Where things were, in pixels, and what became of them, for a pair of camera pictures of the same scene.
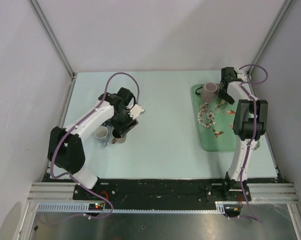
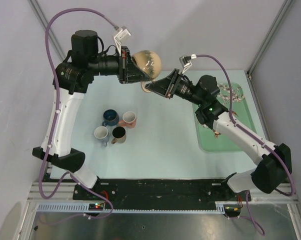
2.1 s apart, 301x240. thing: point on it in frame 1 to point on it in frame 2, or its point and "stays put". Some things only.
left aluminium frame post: x=52 y=36 stays put
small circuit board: x=96 y=206 stays put
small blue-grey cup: x=101 y=133 stays put
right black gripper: x=228 y=99 to x=167 y=87
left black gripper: x=123 y=129 to x=128 y=71
